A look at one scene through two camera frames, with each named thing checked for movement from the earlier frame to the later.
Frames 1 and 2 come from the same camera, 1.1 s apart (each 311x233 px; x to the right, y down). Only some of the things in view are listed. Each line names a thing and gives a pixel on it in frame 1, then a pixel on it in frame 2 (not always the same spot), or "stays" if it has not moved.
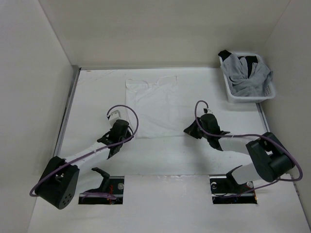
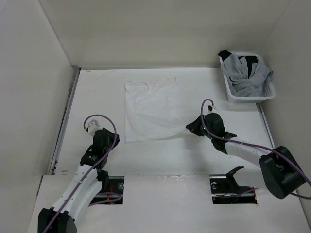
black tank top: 250,59 stays
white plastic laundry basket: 269,93 stays
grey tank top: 236,70 stays
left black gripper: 129,135 to 111,136
